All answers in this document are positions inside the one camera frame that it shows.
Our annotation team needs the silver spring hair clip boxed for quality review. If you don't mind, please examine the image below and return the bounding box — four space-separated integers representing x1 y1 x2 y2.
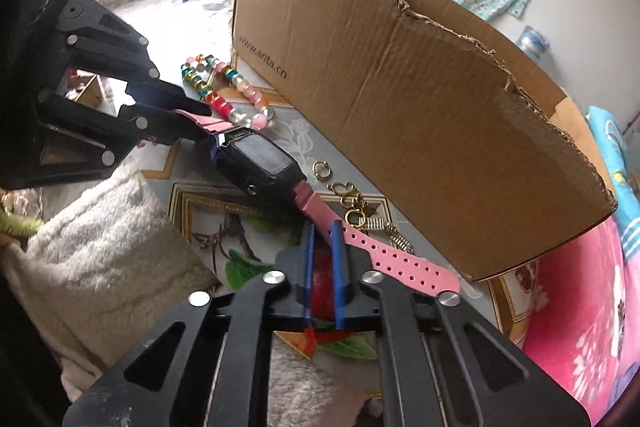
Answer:
363 217 416 255

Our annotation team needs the multicolour bead bracelet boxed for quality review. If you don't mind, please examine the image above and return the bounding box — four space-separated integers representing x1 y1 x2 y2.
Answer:
180 53 276 131

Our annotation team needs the pink strap smart watch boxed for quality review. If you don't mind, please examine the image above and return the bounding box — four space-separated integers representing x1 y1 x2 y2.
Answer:
177 109 460 296

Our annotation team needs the brown cardboard box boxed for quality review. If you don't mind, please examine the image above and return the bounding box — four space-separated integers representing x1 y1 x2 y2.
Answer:
233 0 617 281

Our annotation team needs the pink floral blanket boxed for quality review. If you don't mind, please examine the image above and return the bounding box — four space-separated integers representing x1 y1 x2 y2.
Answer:
524 218 639 424

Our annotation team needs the white fluffy towel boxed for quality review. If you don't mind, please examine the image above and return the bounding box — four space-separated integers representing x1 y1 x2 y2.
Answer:
0 166 371 427

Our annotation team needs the blue water bottle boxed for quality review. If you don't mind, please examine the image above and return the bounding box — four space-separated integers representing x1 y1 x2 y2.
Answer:
516 26 550 63

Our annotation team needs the gold ring earrings chain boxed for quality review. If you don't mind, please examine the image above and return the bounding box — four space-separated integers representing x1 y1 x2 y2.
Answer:
311 159 374 229

